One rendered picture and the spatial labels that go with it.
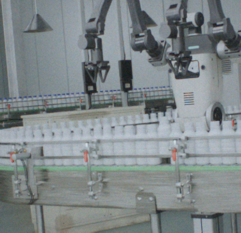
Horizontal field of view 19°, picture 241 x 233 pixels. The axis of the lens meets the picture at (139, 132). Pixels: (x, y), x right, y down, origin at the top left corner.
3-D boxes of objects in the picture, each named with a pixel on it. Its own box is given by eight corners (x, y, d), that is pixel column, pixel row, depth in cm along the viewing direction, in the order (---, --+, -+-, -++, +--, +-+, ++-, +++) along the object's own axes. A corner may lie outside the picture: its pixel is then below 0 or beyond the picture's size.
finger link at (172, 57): (189, 74, 301) (188, 51, 300) (179, 74, 295) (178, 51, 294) (176, 75, 305) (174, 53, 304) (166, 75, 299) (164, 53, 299)
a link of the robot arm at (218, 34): (234, 29, 335) (224, 31, 338) (224, 18, 328) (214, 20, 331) (232, 46, 332) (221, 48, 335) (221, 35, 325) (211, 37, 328)
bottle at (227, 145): (231, 165, 269) (227, 121, 268) (219, 165, 273) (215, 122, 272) (241, 163, 273) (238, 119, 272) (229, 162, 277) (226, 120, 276)
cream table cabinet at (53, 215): (120, 214, 784) (112, 107, 778) (154, 220, 733) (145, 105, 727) (30, 232, 721) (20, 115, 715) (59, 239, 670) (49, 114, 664)
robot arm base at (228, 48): (228, 33, 346) (224, 54, 342) (220, 23, 340) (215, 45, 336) (245, 30, 340) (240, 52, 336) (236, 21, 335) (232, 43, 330)
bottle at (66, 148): (72, 164, 327) (70, 128, 326) (78, 164, 322) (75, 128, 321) (61, 165, 324) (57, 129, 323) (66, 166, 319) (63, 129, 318)
